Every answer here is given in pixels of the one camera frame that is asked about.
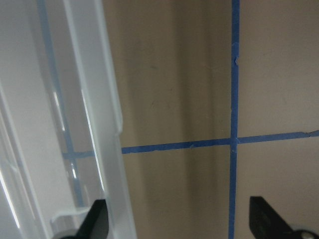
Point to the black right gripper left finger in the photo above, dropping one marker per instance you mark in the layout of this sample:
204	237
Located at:
96	223

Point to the clear plastic box lid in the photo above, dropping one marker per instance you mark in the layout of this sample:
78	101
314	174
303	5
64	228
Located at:
60	121

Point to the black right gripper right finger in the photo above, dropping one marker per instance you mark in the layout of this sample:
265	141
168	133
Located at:
266	223

